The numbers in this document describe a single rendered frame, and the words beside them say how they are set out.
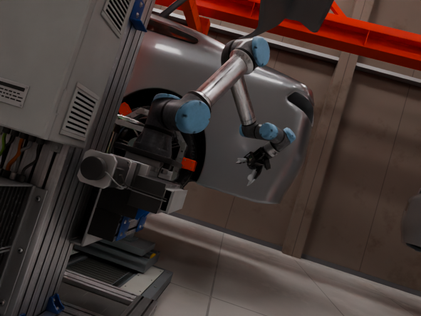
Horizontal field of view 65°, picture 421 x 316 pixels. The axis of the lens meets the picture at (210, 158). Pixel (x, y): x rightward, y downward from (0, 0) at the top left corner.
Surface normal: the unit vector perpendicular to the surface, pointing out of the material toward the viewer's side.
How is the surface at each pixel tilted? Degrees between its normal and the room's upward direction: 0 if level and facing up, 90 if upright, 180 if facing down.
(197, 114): 96
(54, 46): 90
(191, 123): 96
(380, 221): 90
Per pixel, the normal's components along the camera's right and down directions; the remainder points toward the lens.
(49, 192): -0.07, -0.09
